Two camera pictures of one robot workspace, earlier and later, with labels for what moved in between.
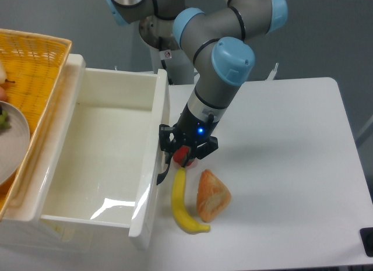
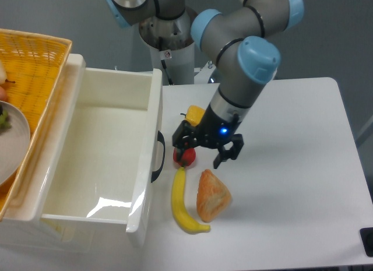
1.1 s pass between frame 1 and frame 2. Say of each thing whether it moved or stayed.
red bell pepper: stayed
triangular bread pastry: stayed
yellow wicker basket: stayed
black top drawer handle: moved
